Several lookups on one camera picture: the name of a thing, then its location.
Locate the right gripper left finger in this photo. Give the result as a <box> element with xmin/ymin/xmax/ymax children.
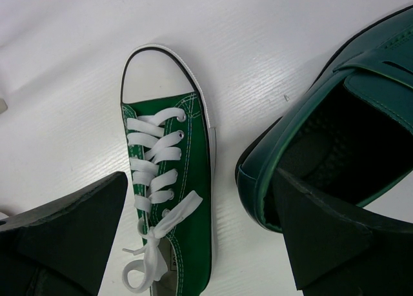
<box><xmin>1</xmin><ymin>172</ymin><xmax>128</xmax><ymax>295</ymax></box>

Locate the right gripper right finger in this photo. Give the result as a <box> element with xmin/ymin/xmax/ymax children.
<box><xmin>272</xmin><ymin>168</ymin><xmax>412</xmax><ymax>295</ymax></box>

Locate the dark green loafer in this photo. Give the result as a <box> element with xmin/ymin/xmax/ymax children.
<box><xmin>235</xmin><ymin>6</ymin><xmax>412</xmax><ymax>232</ymax></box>

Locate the green canvas sneaker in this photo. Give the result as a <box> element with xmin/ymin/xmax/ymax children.
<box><xmin>121</xmin><ymin>44</ymin><xmax>216</xmax><ymax>295</ymax></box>

